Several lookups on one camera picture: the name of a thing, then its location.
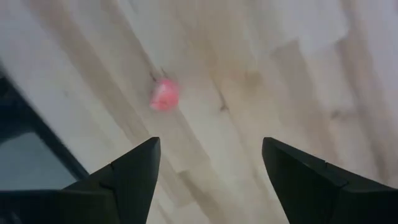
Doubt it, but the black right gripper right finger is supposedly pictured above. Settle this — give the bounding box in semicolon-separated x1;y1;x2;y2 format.
261;136;398;224

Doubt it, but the black metal table frame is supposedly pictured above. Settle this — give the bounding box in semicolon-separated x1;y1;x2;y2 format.
0;60;90;191

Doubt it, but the small pink toy fruit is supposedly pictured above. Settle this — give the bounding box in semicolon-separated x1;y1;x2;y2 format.
149;77;181;112

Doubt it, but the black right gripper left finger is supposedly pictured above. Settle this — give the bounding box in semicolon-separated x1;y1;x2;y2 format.
63;136;162;224

